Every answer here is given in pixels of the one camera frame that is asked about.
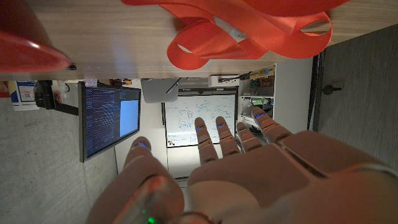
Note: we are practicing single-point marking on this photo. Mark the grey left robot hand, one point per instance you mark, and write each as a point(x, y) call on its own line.
point(255, 180)

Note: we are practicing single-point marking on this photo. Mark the orange ribbon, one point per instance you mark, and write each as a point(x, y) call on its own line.
point(205, 40)

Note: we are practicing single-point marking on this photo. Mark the red bowl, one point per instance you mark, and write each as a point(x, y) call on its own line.
point(25, 49)

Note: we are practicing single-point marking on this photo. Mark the white shelf cabinet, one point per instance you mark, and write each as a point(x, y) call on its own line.
point(292, 93)

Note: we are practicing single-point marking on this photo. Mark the whiteboard with drawings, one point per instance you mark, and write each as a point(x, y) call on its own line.
point(186, 112)

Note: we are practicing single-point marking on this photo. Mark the white power strip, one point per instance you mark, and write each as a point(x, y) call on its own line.
point(222, 81)

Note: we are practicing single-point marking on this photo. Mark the cardboard box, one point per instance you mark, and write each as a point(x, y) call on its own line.
point(262, 73)

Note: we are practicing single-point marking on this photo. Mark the dark laptop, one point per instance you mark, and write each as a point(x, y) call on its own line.
point(186, 84)

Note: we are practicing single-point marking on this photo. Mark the grey office chair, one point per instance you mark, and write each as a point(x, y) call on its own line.
point(155, 90)

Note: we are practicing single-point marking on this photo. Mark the computer monitor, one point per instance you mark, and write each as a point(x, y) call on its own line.
point(102, 121)

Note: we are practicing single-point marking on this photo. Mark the pink sticky note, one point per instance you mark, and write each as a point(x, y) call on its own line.
point(90, 82)

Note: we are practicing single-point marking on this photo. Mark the white wipes canister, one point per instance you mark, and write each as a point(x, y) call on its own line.
point(25, 93)

